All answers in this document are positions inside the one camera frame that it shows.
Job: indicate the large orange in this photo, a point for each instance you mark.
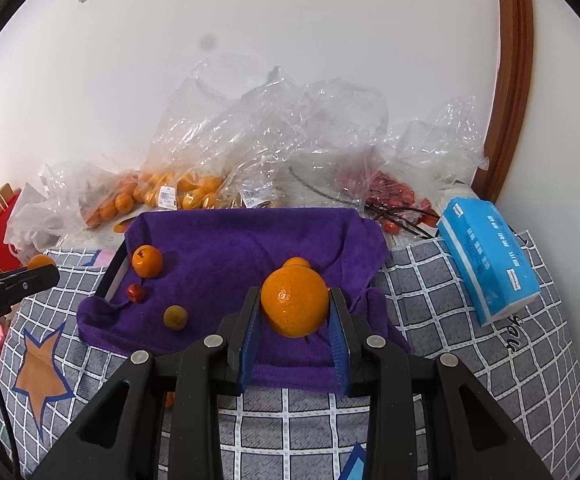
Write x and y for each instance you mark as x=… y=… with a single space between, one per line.
x=295 y=301

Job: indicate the purple towel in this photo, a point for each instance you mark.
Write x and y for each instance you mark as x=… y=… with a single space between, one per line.
x=230 y=250

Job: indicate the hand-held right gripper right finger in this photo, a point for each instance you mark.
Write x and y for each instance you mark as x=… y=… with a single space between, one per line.
x=340 y=350

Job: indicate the yellow-green round fruit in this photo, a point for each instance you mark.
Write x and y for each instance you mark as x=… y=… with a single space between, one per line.
x=175 y=317

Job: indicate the brown wooden door frame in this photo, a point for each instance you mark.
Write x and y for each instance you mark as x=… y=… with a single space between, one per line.
x=512 y=85

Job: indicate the white plastic bag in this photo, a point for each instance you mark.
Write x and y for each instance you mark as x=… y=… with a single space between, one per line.
x=30 y=220

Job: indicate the clear plastic bag of red fruits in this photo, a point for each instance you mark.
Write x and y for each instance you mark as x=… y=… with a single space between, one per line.
x=420 y=160

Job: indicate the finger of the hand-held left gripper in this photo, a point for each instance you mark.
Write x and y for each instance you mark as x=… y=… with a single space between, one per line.
x=35 y=277

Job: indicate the mandarin with green stem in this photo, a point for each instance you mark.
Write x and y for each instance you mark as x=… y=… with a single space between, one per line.
x=147 y=261

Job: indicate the grey checked cloth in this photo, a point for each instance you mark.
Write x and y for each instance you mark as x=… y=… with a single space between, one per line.
x=470 y=360

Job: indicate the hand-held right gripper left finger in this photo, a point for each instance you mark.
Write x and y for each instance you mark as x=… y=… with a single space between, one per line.
x=247 y=350

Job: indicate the small red fruit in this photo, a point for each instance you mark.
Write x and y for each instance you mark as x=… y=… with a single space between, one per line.
x=136 y=293

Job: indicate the red paper bag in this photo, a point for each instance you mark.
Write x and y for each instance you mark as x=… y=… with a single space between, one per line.
x=0 y=230

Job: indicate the blue tissue pack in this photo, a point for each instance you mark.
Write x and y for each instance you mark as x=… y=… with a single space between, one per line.
x=490 y=260

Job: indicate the black tray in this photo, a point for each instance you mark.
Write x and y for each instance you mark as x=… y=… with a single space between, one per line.
x=112 y=270

